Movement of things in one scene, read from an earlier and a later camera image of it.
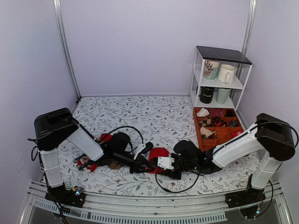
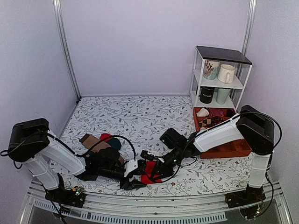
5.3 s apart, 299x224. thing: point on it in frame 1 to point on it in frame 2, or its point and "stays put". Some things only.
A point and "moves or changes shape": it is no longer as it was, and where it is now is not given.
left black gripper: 137,168 to 130,185
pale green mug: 222,94 stays put
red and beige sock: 157,152 moves or changes shape
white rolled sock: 203,112 stays put
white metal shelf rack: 219,77 stays put
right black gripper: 167,173 to 164,171
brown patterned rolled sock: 213,122 stays put
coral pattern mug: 211,69 stays put
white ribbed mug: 226,73 stays put
